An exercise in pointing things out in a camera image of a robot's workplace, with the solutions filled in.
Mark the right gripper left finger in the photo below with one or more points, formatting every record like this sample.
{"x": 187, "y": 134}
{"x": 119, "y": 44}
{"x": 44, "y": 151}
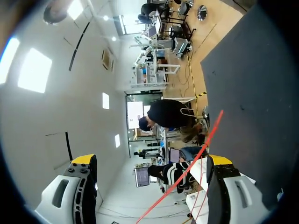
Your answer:
{"x": 70, "y": 186}

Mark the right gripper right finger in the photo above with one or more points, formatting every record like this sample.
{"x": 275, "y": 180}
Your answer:
{"x": 233, "y": 193}

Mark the long red tape strip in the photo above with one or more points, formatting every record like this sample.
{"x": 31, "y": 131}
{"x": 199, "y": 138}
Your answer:
{"x": 187, "y": 171}

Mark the person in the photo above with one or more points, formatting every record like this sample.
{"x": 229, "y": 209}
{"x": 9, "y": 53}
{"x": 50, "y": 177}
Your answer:
{"x": 174, "y": 172}
{"x": 167, "y": 114}

